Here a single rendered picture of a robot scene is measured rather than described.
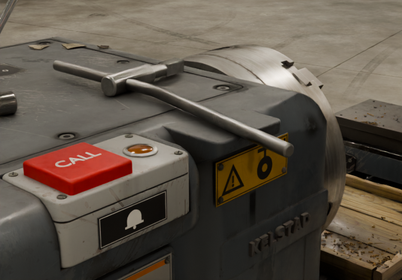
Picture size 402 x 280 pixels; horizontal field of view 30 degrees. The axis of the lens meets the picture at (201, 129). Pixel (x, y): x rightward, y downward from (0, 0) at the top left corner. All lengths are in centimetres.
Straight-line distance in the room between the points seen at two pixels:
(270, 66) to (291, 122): 25
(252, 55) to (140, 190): 48
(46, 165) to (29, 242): 7
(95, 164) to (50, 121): 15
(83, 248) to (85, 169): 6
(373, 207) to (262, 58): 50
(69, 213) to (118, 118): 19
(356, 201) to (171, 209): 86
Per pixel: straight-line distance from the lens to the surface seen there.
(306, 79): 103
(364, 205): 143
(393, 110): 170
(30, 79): 85
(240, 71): 97
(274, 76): 99
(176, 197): 61
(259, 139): 62
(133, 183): 57
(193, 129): 67
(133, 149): 61
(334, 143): 100
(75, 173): 55
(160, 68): 81
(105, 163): 56
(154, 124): 68
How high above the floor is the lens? 148
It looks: 19 degrees down
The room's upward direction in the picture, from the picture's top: straight up
